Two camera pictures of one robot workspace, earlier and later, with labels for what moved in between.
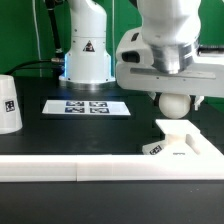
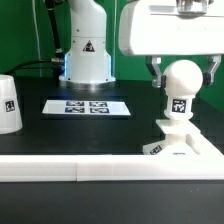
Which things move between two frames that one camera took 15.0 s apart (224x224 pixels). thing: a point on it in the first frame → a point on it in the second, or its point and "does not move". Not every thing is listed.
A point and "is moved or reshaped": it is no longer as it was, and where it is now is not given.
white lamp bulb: (174, 105) is moved or reshaped
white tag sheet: (86, 107) does not move
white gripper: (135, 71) → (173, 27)
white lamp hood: (10, 115) does not move
